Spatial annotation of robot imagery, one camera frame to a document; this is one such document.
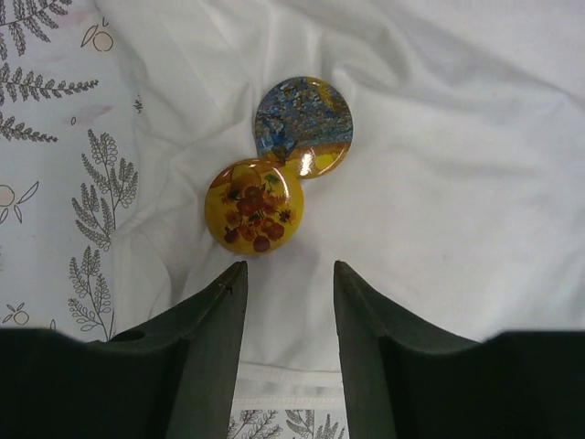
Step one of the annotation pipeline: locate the white garment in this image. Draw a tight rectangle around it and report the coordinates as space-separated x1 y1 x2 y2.
98 1 584 409

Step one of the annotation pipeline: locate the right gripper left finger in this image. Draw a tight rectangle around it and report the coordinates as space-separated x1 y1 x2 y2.
1 262 248 438

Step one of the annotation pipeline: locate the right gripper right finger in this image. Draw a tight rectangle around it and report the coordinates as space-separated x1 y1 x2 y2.
334 261 584 438

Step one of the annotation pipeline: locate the blue painting brooch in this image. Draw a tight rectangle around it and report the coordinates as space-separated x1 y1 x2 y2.
253 76 354 179

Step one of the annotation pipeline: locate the floral table mat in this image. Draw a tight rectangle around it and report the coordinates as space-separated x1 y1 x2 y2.
1 1 356 340

